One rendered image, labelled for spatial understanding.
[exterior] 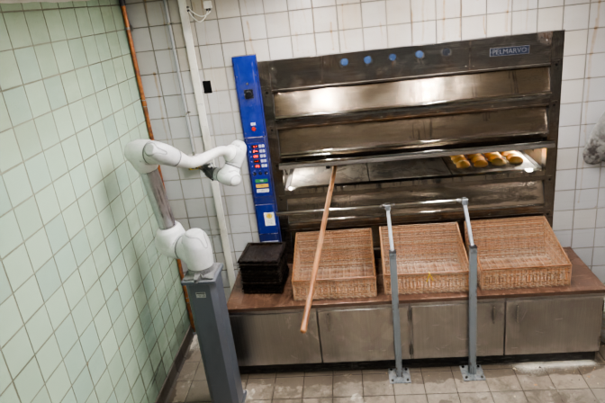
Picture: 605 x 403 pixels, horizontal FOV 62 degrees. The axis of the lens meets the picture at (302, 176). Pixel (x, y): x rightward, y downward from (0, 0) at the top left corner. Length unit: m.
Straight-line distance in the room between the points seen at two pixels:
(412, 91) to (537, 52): 0.80
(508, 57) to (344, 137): 1.16
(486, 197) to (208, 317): 2.05
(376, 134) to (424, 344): 1.44
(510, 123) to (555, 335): 1.41
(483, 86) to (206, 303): 2.21
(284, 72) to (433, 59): 0.97
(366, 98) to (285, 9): 0.78
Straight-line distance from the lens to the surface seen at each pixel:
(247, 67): 3.41
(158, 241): 3.13
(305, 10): 3.36
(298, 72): 3.42
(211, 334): 3.23
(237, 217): 3.77
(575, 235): 4.11
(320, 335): 3.55
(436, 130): 3.53
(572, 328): 3.80
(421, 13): 3.39
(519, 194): 3.83
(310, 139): 3.50
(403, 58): 3.42
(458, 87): 3.50
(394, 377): 3.70
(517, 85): 3.59
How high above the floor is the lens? 2.48
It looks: 20 degrees down
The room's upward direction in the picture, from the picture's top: 7 degrees counter-clockwise
